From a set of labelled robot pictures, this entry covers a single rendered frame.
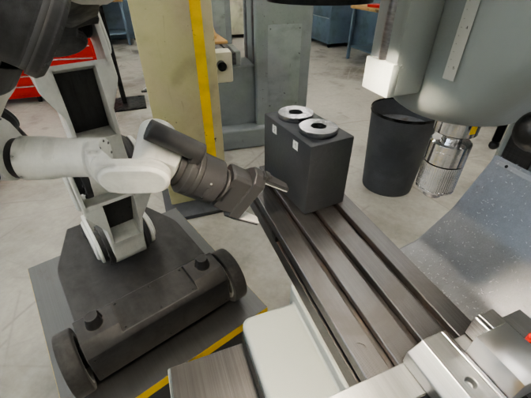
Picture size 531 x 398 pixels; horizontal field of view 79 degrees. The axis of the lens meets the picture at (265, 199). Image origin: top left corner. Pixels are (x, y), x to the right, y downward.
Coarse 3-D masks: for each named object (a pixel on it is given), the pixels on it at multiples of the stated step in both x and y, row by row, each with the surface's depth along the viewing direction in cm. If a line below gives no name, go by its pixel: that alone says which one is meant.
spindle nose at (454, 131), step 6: (438, 126) 37; (444, 126) 37; (450, 126) 36; (456, 126) 36; (462, 126) 35; (468, 126) 35; (438, 132) 37; (444, 132) 37; (450, 132) 36; (456, 132) 36; (462, 132) 36; (468, 132) 36; (456, 138) 36; (462, 138) 36; (468, 138) 36
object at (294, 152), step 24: (288, 120) 78; (312, 120) 77; (288, 144) 76; (312, 144) 69; (336, 144) 71; (288, 168) 80; (312, 168) 72; (336, 168) 75; (288, 192) 84; (312, 192) 76; (336, 192) 80
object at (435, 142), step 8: (432, 136) 39; (440, 136) 39; (432, 144) 39; (440, 144) 38; (448, 144) 38; (456, 144) 38; (464, 144) 38; (472, 144) 38; (440, 152) 38; (448, 152) 37; (456, 152) 37; (464, 152) 37
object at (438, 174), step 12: (432, 156) 39; (444, 156) 38; (456, 156) 37; (420, 168) 42; (432, 168) 40; (444, 168) 39; (456, 168) 38; (420, 180) 42; (432, 180) 40; (444, 180) 39; (456, 180) 40; (432, 192) 41; (444, 192) 40
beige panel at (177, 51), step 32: (128, 0) 158; (160, 0) 162; (192, 0) 167; (160, 32) 170; (192, 32) 176; (160, 64) 179; (192, 64) 185; (160, 96) 188; (192, 96) 195; (192, 128) 206
